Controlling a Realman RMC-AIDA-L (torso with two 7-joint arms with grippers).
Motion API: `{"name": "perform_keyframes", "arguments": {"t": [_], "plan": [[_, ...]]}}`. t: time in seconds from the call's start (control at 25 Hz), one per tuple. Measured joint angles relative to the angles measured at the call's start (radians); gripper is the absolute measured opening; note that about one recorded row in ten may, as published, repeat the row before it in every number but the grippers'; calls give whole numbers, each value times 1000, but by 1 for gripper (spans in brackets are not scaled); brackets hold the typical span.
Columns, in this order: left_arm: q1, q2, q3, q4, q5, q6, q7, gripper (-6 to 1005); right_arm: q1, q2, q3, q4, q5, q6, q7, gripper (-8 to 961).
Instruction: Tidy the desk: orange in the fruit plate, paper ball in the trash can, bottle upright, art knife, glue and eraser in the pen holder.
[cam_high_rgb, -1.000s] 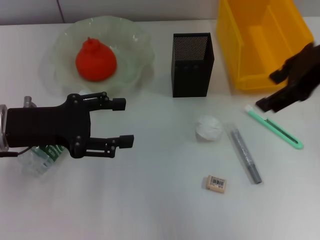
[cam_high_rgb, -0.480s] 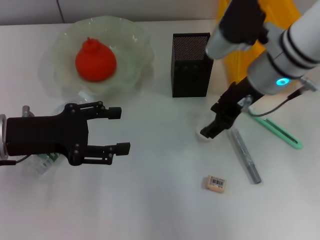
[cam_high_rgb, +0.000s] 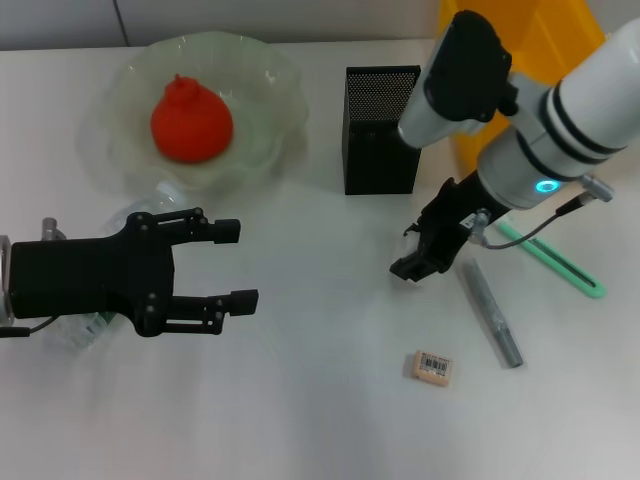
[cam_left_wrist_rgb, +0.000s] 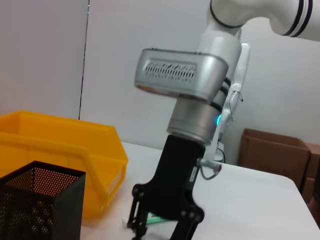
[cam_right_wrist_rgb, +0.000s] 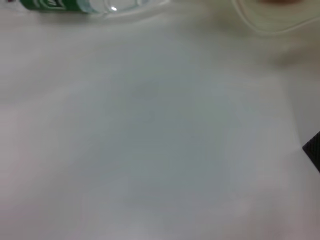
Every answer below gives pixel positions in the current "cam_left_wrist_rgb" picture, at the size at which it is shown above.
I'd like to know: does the brown cardboard box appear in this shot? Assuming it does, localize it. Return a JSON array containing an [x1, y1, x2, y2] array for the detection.
[[301, 142, 320, 201], [238, 128, 312, 192]]

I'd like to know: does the black mesh pen holder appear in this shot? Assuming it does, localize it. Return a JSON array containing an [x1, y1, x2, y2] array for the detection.
[[0, 160, 87, 240]]

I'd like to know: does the green white toothbrush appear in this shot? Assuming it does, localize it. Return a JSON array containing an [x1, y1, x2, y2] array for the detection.
[[146, 211, 171, 224]]

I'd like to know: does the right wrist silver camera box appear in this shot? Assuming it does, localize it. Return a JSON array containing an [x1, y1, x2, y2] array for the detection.
[[133, 47, 230, 102]]

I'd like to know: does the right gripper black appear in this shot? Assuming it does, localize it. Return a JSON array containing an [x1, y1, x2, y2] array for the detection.
[[126, 134, 206, 240]]

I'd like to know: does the yellow plastic bin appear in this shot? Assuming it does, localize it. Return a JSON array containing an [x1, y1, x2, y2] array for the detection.
[[0, 109, 130, 221]]

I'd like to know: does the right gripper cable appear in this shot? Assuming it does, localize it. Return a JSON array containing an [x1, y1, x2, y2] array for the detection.
[[196, 157, 224, 181]]

